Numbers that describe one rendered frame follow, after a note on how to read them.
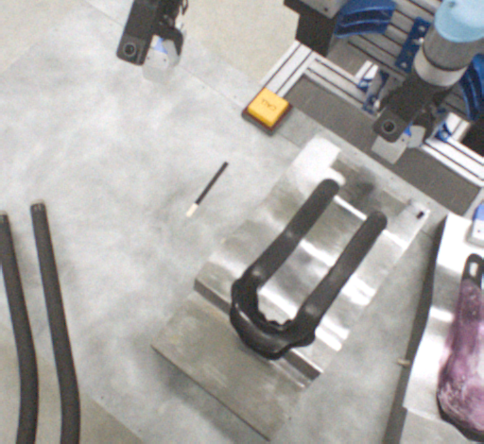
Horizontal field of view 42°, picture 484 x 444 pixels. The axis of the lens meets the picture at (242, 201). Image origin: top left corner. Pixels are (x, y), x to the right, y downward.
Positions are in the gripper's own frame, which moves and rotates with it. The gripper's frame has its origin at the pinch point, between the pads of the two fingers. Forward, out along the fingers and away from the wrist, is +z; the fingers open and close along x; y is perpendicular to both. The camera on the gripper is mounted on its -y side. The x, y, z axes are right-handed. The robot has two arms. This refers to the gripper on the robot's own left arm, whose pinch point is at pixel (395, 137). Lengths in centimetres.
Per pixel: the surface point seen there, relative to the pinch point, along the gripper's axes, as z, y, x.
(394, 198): 8.8, -5.9, -6.4
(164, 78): 1.7, -16.1, 41.4
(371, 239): 6.8, -16.3, -7.4
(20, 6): 95, 16, 148
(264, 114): 11.3, -5.6, 24.6
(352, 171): 8.7, -6.3, 3.2
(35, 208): 12, -49, 47
